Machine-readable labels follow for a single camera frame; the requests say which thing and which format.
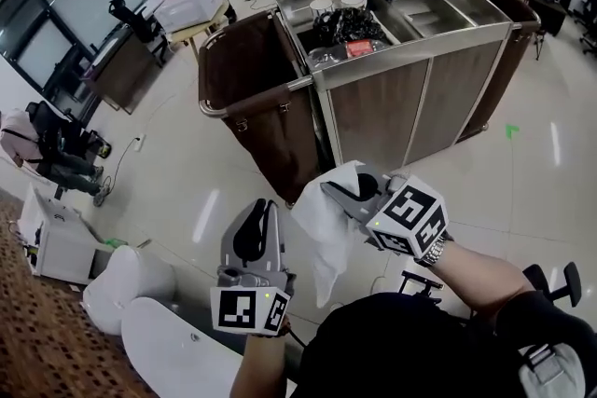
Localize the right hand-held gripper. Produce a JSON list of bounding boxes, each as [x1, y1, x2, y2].
[[320, 172, 450, 260]]

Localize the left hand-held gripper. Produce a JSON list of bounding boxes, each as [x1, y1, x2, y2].
[[209, 199, 298, 337]]

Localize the white cloth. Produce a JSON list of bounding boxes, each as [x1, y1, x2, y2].
[[290, 159, 389, 309]]

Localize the person's right forearm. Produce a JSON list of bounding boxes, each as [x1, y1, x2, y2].
[[418, 241, 538, 323]]

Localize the person's left forearm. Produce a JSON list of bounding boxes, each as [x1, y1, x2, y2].
[[229, 329, 293, 398]]

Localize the steel wood-panel service cart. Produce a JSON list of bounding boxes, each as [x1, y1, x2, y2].
[[274, 0, 520, 170]]

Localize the silver metal wristwatch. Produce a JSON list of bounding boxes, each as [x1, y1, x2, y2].
[[416, 234, 452, 268]]

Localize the brown laundry bag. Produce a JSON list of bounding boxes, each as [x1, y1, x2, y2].
[[454, 0, 543, 143], [198, 12, 326, 208]]

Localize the small white rounded fixture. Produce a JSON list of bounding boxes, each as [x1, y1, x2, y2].
[[82, 244, 177, 336]]

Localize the large white rounded fixture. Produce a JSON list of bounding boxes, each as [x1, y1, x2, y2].
[[120, 295, 249, 398]]

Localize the clear plastic packets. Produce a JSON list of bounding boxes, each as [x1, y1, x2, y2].
[[306, 45, 349, 72]]

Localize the red packet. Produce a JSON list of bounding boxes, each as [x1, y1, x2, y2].
[[345, 38, 375, 59]]

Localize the person's black shirt torso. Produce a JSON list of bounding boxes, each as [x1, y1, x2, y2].
[[290, 291, 597, 398]]

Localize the black plastic bag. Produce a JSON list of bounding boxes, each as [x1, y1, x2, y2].
[[311, 7, 389, 48]]

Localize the white low cabinet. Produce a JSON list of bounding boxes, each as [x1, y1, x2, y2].
[[19, 183, 115, 286]]

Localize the black office chair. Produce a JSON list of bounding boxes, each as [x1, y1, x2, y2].
[[399, 262, 583, 323]]

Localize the light wooden table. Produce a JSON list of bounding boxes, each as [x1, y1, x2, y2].
[[163, 0, 233, 58]]

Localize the dark wooden desk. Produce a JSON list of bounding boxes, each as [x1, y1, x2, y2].
[[82, 22, 165, 116]]

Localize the black swivel chair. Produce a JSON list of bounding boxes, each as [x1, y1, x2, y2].
[[107, 0, 170, 67]]

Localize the black mesh chair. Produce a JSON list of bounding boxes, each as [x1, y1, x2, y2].
[[570, 0, 597, 58]]

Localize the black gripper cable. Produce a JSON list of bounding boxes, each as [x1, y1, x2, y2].
[[283, 324, 310, 350]]

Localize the grey shoulder strap pad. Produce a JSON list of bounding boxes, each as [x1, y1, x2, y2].
[[516, 341, 587, 398]]

